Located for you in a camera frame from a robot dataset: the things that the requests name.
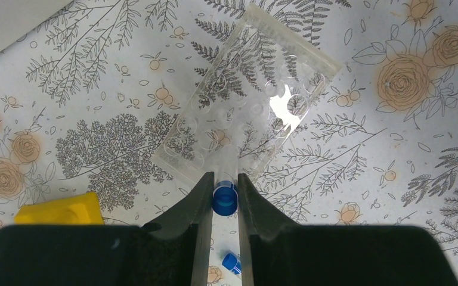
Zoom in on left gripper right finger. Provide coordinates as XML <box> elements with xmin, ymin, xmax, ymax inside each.
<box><xmin>237</xmin><ymin>173</ymin><xmax>296</xmax><ymax>285</ymax></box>

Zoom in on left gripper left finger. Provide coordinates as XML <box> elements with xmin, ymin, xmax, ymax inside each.
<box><xmin>142</xmin><ymin>172</ymin><xmax>215</xmax><ymax>285</ymax></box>

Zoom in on blue capped test tube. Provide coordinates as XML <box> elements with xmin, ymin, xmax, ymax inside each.
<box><xmin>221</xmin><ymin>252</ymin><xmax>242</xmax><ymax>275</ymax></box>
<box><xmin>212</xmin><ymin>145</ymin><xmax>239</xmax><ymax>216</ymax></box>

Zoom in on yellow test tube rack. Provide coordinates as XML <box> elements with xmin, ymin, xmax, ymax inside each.
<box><xmin>14</xmin><ymin>192</ymin><xmax>104</xmax><ymax>225</ymax></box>

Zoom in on floral patterned table mat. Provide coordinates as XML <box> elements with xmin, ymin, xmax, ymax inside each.
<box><xmin>0</xmin><ymin>1</ymin><xmax>458</xmax><ymax>276</ymax></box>

